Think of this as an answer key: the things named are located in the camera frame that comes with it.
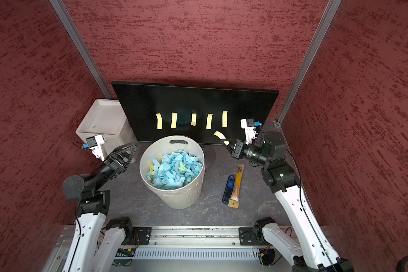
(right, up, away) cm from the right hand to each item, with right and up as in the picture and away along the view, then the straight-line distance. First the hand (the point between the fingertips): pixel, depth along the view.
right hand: (217, 147), depth 62 cm
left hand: (-28, 0, -4) cm, 28 cm away
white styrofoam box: (-59, +14, +28) cm, 67 cm away
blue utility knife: (+7, -24, +25) cm, 36 cm away
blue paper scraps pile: (-19, -11, +9) cm, 23 cm away
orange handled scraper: (+10, -29, +22) cm, 38 cm away
